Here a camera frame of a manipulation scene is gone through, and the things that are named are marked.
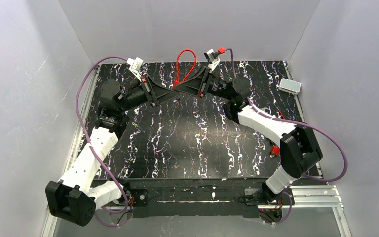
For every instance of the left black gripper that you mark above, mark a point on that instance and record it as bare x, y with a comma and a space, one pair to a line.
148, 90

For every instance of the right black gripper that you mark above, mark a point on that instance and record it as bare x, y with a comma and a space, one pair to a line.
205, 83

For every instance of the red cable lock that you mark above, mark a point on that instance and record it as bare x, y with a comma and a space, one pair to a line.
181, 72

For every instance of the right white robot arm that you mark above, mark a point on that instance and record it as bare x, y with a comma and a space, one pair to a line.
299, 148

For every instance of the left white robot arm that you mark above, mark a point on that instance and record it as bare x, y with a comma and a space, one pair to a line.
72, 198

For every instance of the red key tag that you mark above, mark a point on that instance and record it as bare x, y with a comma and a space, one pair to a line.
275, 151

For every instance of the silver open-end wrench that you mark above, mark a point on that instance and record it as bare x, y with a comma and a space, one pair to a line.
265, 110

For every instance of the white small box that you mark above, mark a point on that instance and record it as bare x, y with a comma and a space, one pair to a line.
289, 86

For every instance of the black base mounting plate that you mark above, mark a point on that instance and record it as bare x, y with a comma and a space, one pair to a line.
201, 197

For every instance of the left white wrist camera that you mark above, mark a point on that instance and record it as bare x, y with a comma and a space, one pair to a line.
134, 67

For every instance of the aluminium frame rail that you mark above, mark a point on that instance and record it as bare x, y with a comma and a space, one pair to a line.
51, 221

